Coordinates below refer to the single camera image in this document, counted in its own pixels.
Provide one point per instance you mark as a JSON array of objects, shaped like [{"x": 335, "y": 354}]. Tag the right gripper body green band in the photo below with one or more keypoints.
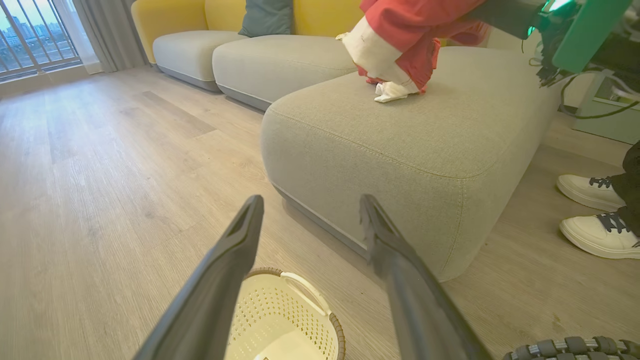
[{"x": 590, "y": 30}]

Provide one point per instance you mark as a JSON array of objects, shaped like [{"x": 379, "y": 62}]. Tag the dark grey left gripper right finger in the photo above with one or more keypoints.
[{"x": 420, "y": 310}]

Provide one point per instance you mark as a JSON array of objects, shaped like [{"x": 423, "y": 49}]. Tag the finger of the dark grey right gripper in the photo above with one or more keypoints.
[{"x": 510, "y": 15}]

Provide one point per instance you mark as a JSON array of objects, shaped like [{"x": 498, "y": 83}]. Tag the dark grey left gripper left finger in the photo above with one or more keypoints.
[{"x": 210, "y": 295}]

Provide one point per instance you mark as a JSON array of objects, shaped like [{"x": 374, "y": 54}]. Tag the red garment with white trim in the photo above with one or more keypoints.
[{"x": 405, "y": 30}]

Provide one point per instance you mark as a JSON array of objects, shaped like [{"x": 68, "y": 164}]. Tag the cream perforated laundry basket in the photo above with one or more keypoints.
[{"x": 280, "y": 320}]

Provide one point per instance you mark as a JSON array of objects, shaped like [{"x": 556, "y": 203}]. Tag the grey sofa seat cushion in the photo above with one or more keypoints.
[
  {"x": 280, "y": 65},
  {"x": 190, "y": 52}
]

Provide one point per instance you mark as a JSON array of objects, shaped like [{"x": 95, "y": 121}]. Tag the pale grey-green cabinet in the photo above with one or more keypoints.
[{"x": 605, "y": 122}]

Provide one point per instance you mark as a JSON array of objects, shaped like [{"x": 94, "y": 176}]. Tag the black trouser leg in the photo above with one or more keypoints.
[{"x": 631, "y": 185}]

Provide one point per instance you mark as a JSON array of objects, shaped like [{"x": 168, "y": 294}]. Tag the white sneaker grey laces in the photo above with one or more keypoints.
[
  {"x": 595, "y": 237},
  {"x": 585, "y": 192}
]

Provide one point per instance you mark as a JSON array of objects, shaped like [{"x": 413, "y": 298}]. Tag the yellow sofa backrest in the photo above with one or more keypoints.
[
  {"x": 165, "y": 17},
  {"x": 225, "y": 14},
  {"x": 325, "y": 17}
]

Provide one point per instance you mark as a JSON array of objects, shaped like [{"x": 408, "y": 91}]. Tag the teal throw pillow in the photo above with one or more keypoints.
[{"x": 267, "y": 17}]

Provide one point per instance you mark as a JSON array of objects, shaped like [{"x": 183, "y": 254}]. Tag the grey curtain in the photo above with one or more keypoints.
[{"x": 107, "y": 32}]

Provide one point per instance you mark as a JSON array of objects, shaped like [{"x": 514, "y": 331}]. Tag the window with metal railing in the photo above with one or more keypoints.
[{"x": 30, "y": 40}]

